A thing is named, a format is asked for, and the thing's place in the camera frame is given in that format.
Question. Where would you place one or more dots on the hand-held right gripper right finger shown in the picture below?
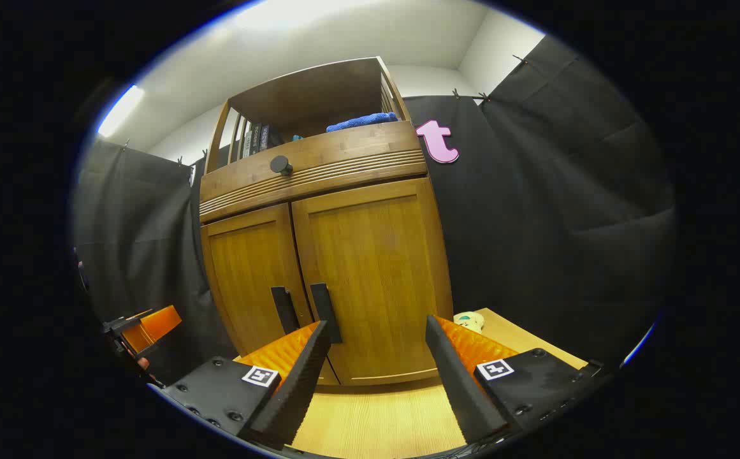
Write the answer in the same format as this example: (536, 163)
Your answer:
(456, 376)

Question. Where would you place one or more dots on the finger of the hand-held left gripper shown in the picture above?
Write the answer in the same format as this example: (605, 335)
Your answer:
(156, 325)

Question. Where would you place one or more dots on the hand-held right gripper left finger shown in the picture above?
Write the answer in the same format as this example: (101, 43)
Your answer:
(293, 389)

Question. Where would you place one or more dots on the wooden shoe cabinet door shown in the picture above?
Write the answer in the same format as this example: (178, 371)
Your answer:
(248, 274)
(376, 268)

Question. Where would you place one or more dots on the wooden double-door shoe cabinet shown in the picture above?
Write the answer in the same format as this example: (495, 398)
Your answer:
(319, 92)

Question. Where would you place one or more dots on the pale green round object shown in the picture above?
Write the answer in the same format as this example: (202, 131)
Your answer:
(469, 321)

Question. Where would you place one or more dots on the black round drawer knob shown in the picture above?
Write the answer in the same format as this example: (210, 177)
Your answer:
(280, 165)

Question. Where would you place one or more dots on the dark book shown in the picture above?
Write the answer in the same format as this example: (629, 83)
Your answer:
(256, 140)

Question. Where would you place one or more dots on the blue book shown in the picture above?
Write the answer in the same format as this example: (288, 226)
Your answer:
(264, 136)

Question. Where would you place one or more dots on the wooden ribbed drawer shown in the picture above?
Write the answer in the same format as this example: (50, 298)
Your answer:
(344, 162)

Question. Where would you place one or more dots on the blue folded towel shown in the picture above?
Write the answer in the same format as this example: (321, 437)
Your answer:
(363, 121)

